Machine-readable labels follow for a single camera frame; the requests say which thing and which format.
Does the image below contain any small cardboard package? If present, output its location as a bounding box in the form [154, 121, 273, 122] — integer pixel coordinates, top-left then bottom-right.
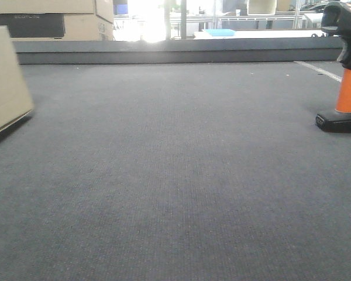
[0, 26, 34, 132]

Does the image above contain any orange black barcode scanner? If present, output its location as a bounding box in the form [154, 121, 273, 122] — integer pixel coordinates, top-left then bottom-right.
[315, 1, 351, 133]

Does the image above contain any large cardboard box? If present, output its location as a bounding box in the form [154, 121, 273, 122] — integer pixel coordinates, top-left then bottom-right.
[0, 0, 114, 41]

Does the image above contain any blue foam pad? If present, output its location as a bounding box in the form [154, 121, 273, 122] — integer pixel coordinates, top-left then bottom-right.
[204, 29, 236, 37]

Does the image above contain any white foam board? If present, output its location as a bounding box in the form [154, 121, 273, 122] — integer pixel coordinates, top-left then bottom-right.
[194, 29, 327, 40]

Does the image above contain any white rectangular bin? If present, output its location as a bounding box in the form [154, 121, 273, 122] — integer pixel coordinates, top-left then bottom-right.
[247, 0, 277, 15]

